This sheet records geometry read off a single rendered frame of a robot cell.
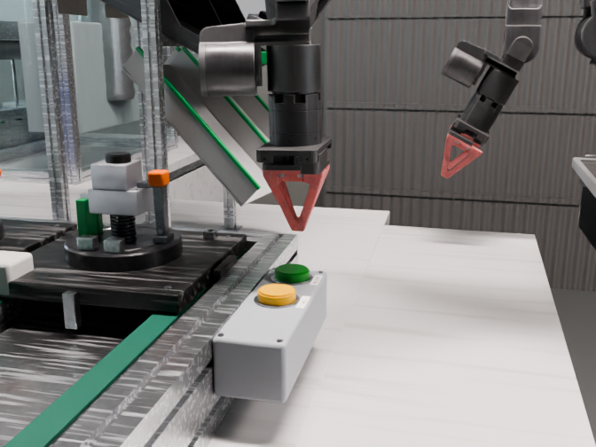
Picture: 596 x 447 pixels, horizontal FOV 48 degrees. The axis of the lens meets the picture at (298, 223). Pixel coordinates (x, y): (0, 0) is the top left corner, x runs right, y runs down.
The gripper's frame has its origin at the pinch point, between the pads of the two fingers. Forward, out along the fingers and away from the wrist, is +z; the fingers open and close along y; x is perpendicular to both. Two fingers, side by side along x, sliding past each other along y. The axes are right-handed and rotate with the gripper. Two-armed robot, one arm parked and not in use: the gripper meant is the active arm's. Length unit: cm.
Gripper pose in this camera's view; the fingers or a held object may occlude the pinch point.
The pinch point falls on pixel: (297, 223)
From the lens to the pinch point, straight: 76.2
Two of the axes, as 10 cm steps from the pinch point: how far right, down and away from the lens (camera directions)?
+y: -2.1, 2.6, -9.4
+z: 0.3, 9.7, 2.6
